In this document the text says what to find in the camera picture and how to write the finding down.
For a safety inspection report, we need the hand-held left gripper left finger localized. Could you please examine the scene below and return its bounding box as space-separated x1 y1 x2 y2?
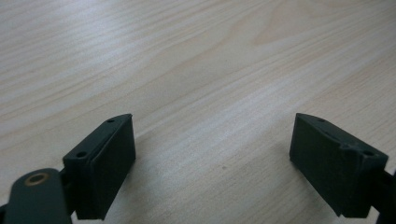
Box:
62 113 137 221

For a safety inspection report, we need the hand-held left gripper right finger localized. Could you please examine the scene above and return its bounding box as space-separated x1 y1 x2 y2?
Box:
289 112 389 219

